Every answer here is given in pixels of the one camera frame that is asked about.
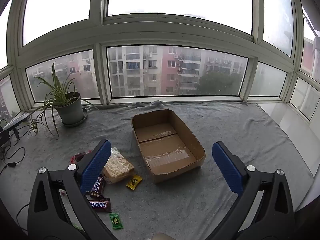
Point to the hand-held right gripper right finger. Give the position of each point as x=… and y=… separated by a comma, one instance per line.
x=226, y=165

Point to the red snack packet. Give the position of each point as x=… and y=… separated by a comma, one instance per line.
x=77, y=157

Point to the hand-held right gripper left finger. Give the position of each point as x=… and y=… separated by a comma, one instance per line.
x=96, y=165

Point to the potted spider plant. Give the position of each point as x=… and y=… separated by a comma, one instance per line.
x=70, y=110

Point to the white window frame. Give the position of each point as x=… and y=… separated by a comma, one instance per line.
x=100, y=35

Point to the plastic sandwich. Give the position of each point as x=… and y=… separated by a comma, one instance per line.
x=117, y=167

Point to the green snack packet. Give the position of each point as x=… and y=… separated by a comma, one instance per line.
x=116, y=221

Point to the yellow candy packet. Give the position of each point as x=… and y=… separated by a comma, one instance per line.
x=133, y=182

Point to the green pot saucer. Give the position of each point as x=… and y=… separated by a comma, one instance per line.
x=85, y=116

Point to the brown chocolate bar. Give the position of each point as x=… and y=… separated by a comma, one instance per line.
x=100, y=205
x=98, y=186

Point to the white and black device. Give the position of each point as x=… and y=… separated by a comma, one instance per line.
x=15, y=123

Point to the apartment building outside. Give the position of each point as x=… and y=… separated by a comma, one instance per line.
x=170, y=72

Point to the cardboard box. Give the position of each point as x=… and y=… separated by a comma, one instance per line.
x=162, y=152

